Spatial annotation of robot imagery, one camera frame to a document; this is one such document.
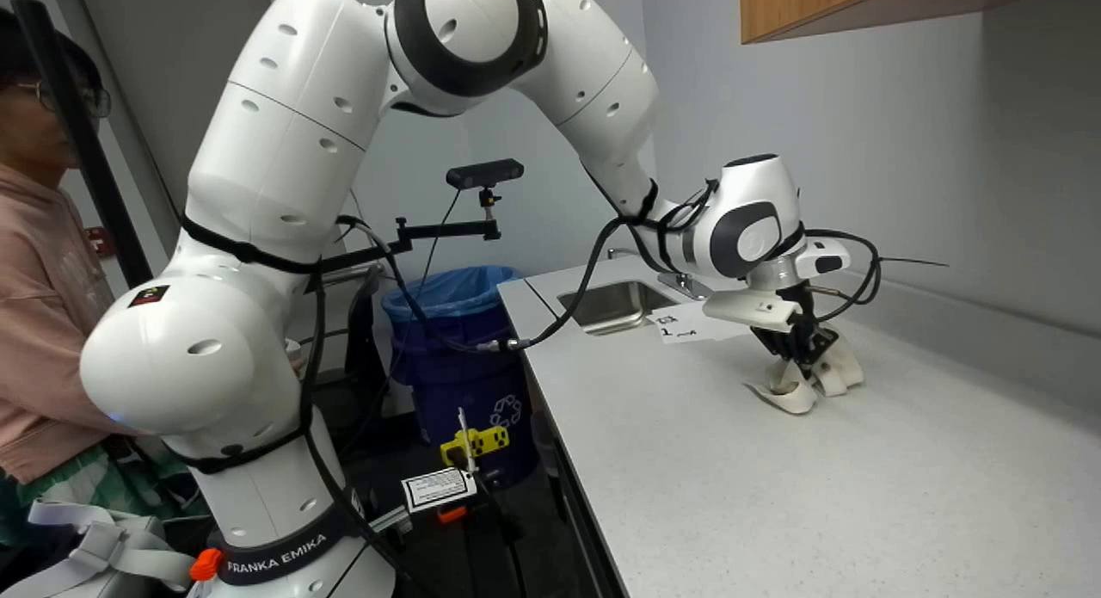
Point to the yellow plug adapter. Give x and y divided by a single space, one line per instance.
482 441

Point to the white paper note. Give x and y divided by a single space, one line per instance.
688 324

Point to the blue recycling bin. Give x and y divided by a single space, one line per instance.
456 357

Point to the steel sink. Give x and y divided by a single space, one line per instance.
615 305

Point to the red wall alarm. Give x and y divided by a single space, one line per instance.
101 242

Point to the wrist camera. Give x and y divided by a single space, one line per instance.
748 308

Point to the white cloth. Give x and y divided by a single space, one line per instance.
796 396

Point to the steel tap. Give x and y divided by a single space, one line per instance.
684 284

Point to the camera on mount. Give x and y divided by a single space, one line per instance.
484 175

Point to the black pole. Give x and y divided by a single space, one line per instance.
82 142

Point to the wooden wall cabinet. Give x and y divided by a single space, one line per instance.
826 4

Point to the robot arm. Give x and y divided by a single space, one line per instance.
284 159

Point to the person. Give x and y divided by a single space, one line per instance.
43 323

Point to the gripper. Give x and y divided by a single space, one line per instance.
796 301

